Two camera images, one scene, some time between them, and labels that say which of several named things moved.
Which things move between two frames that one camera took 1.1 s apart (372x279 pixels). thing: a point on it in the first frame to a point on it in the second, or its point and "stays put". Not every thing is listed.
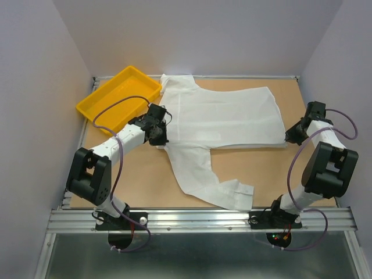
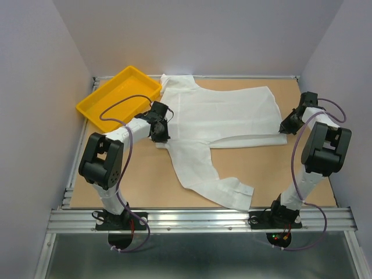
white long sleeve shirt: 201,120 stays put
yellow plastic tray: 131,82 stays put
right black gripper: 292,137 to 285,127
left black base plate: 105,222 stays put
